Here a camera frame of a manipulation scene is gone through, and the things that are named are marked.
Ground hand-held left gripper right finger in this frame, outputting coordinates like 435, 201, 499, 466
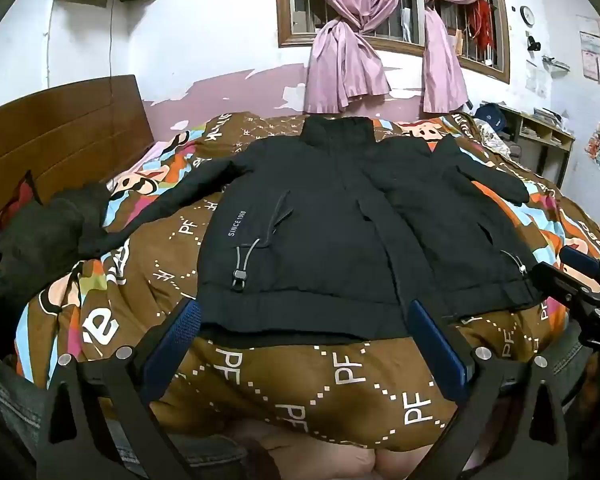
407, 300, 571, 480

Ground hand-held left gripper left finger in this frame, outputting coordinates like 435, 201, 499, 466
35, 300, 203, 480

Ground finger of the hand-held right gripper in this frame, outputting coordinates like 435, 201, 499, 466
530, 261, 600, 318
560, 245, 600, 286

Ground black jacket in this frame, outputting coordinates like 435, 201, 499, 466
77, 116, 548, 348

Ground wooden shelf unit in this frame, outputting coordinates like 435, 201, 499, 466
500, 107, 576, 188

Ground cartoon printed blanket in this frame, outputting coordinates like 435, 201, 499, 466
15, 110, 600, 456

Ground floral cloth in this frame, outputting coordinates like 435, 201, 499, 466
472, 120, 515, 157

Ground pink bed sheet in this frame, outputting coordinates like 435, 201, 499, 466
240, 420, 481, 480

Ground blue cap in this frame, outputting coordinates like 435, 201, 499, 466
472, 102, 508, 133

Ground dark green clothing pile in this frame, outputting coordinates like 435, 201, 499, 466
0, 180, 111, 306

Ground person's jeans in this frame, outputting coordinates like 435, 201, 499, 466
0, 345, 251, 480

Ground red and black bag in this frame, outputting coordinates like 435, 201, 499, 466
0, 170, 46, 213

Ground pink knotted curtain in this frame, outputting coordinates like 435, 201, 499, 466
414, 0, 496, 113
304, 0, 406, 115

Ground wooden headboard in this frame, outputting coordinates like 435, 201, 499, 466
0, 75, 156, 211

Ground red hanging cloth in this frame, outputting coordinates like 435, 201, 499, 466
467, 0, 496, 53

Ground dark wall cable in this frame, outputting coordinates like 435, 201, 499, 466
107, 0, 116, 81

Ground white wall cable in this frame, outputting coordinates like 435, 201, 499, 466
45, 0, 61, 93

